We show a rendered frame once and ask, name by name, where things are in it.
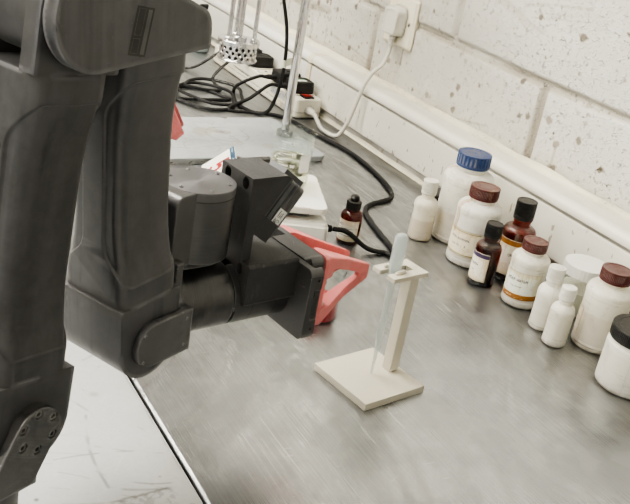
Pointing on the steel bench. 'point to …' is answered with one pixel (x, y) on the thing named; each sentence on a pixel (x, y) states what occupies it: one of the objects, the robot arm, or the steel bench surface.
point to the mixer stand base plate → (225, 139)
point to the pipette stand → (352, 375)
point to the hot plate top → (311, 199)
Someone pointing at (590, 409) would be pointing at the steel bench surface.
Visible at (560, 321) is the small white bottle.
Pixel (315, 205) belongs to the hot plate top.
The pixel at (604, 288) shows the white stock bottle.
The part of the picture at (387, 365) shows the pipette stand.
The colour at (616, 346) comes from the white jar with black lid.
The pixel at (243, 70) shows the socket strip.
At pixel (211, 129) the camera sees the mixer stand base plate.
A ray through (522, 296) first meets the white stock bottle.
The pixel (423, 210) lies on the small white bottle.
